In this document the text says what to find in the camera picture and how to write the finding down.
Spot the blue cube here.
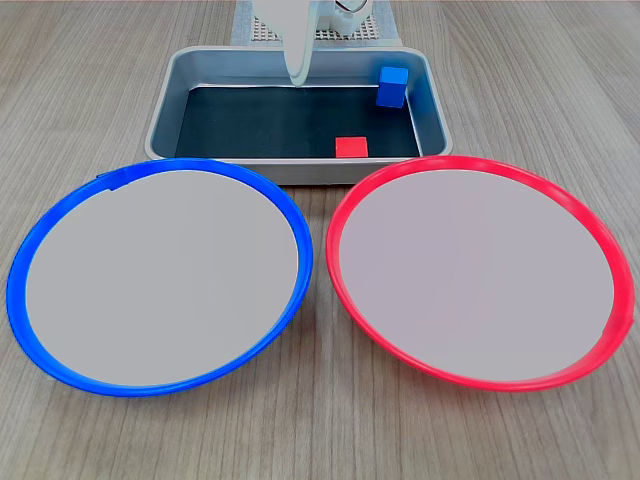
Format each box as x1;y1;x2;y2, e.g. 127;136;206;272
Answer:
375;66;410;109

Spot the steel tray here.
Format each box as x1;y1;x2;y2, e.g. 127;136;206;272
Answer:
143;45;455;186

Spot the red rimmed white plate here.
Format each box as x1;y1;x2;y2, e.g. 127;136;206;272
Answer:
325;154;637;394

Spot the black tray mat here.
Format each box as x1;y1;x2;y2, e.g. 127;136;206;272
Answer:
174;84;421;160

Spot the red cube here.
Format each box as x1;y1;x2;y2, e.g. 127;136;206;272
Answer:
334;135;369;159

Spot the blue rimmed white plate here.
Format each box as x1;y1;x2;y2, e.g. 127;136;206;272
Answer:
5;157;315;399

